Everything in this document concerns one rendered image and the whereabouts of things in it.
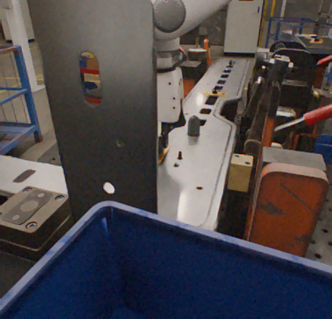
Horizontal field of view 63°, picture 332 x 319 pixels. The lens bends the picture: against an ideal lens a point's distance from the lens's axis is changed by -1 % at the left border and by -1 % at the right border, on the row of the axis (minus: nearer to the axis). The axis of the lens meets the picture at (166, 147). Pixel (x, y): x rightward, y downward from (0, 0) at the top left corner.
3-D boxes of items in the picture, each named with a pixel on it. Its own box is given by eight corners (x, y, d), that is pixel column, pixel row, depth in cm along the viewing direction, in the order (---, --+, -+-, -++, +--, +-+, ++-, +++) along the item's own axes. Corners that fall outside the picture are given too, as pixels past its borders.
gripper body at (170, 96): (187, 58, 51) (186, 114, 57) (138, 55, 54) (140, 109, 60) (177, 66, 45) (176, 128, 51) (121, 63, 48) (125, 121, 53)
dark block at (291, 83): (252, 206, 89) (276, 78, 69) (274, 210, 88) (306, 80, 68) (251, 216, 85) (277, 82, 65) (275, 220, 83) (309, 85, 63)
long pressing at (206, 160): (213, 58, 160) (213, 56, 159) (253, 61, 154) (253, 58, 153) (75, 214, 44) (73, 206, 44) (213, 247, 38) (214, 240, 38)
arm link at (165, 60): (186, 46, 51) (186, 63, 52) (142, 44, 53) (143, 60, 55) (173, 53, 44) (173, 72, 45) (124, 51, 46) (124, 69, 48)
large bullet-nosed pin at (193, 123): (188, 135, 71) (189, 112, 68) (200, 137, 70) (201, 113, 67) (185, 140, 68) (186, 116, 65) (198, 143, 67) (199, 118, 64)
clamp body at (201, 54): (185, 107, 172) (187, 46, 154) (208, 109, 168) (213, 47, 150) (181, 113, 163) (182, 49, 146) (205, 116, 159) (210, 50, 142)
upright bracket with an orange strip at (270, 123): (230, 303, 61) (271, 80, 37) (236, 304, 60) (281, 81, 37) (228, 315, 58) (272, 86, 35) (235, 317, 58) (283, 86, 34)
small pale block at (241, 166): (213, 288, 64) (232, 152, 47) (229, 291, 63) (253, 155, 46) (211, 301, 61) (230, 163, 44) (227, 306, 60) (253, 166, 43)
